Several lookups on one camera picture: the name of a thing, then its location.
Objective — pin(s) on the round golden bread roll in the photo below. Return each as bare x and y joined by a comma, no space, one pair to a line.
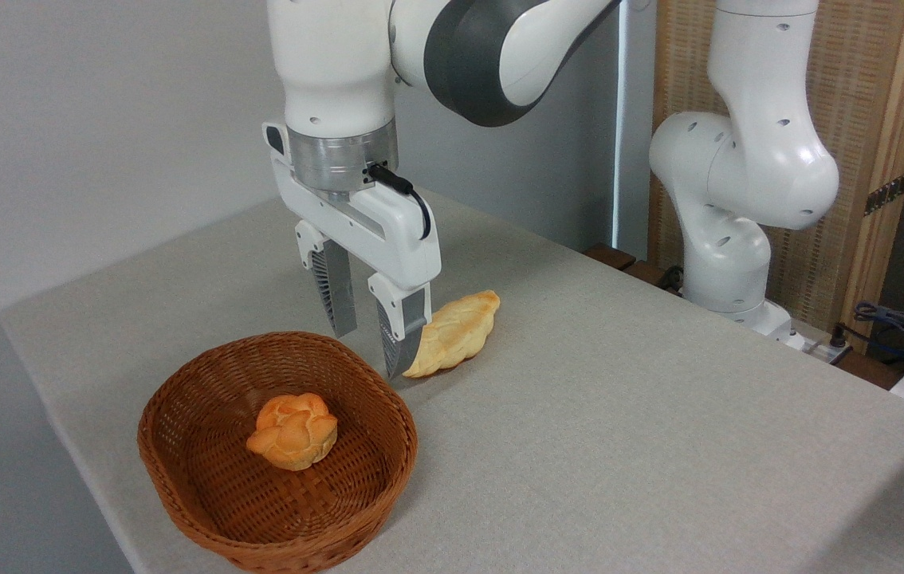
294,430

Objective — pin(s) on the wooden woven folding screen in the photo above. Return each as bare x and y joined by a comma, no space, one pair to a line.
866,88

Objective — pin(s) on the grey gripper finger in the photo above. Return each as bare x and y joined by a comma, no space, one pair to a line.
398,327
338,287

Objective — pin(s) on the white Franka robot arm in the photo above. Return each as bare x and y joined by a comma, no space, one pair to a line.
755,159

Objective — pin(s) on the long golden bread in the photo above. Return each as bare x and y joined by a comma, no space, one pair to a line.
456,331

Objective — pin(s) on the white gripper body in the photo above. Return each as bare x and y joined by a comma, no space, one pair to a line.
388,231

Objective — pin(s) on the brown wicker basket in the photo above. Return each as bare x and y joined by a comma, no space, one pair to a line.
213,494

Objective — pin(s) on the dark metal screen hinge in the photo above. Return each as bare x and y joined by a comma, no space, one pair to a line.
888,192

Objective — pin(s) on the white vertical wall trim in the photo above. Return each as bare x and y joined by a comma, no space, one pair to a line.
620,119

